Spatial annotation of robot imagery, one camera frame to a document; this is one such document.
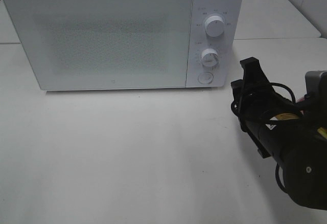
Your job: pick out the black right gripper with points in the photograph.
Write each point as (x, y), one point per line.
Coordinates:
(262, 106)

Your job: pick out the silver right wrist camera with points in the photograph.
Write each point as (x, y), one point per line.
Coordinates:
(316, 86)

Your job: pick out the round door release button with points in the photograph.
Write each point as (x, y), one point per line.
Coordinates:
(205, 78)

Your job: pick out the white microwave oven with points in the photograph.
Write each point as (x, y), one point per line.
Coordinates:
(217, 4)

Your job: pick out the lower white timer knob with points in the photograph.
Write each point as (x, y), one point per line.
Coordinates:
(209, 58)

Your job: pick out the upper white power knob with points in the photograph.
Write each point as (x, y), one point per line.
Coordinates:
(214, 25)

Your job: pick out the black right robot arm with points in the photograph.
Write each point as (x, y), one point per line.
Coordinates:
(292, 132)

